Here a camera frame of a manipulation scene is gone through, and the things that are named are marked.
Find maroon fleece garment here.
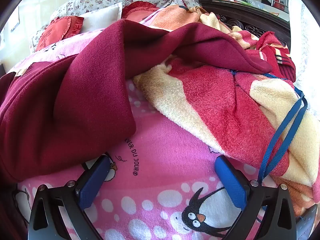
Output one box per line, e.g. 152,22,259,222
0,19,273,183

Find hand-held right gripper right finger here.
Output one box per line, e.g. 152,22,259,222
214,155,298,240

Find white lace cloth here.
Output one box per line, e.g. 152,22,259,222
287,0,320,115

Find red striped cloth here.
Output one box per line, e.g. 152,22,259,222
257,31,297,83

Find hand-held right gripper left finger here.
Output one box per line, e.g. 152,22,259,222
26,155,112,240

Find pink penguin print blanket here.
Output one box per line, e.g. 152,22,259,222
7,11,300,240

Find white pillow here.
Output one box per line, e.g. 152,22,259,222
80,2,123,33

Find dark wooden headboard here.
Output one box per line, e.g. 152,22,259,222
197,0,292,49

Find blue strap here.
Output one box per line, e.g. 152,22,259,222
231,70,308,184

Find red frilled cushion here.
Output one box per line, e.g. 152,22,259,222
121,1,160,23
35,16,84,52

